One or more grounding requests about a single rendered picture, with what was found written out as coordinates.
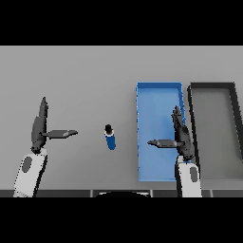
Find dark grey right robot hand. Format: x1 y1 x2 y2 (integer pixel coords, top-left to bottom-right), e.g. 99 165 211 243
146 105 196 160

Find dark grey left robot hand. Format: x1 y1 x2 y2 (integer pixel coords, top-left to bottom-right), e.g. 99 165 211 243
29 96 79 156

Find blue bin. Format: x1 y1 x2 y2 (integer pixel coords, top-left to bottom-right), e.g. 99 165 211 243
136 82 191 182

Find dark grey bin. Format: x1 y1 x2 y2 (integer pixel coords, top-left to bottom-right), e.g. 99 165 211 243
187 82 243 181

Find blue pipe with dark end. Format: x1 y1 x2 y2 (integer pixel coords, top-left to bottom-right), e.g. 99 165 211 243
103 123 117 151

